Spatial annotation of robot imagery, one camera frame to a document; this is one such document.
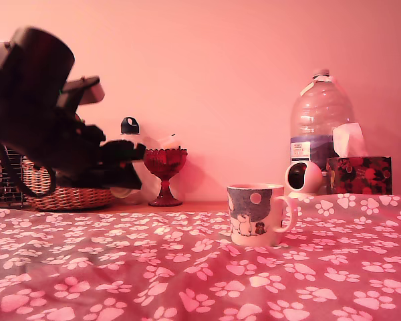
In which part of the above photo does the white bottle with dark cap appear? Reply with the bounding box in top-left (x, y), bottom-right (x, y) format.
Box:
top-left (116, 116), bottom-right (148, 205)

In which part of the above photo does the red glass goblet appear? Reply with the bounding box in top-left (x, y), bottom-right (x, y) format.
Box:
top-left (142, 148), bottom-right (188, 207)

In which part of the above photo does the small pale packet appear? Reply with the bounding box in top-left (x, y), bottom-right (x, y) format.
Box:
top-left (158, 132), bottom-right (183, 151)

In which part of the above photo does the paw print fleece cloth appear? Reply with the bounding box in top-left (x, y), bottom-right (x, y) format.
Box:
top-left (0, 193), bottom-right (401, 321)

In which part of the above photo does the white cartoon print mug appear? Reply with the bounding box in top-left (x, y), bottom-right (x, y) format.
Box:
top-left (226, 183), bottom-right (299, 247)

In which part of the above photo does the large clear water bottle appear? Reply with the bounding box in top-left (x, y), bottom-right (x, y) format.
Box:
top-left (289, 69), bottom-right (355, 175)

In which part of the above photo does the white tissue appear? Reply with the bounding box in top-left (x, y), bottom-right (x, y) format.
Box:
top-left (332, 122), bottom-right (368, 158)

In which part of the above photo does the floral tissue box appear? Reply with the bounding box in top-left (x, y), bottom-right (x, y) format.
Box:
top-left (325, 156), bottom-right (394, 196)

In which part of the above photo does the wicker basket with handle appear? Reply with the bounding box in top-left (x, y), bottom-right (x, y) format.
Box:
top-left (21, 160), bottom-right (116, 211)

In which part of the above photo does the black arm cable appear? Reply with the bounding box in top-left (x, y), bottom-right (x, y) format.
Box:
top-left (0, 140), bottom-right (57, 199)

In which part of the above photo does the wire utensil rack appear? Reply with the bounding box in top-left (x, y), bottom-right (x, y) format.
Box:
top-left (0, 142), bottom-right (26, 208)

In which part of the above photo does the small white round camera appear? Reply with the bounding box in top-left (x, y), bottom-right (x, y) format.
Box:
top-left (283, 160), bottom-right (323, 201)

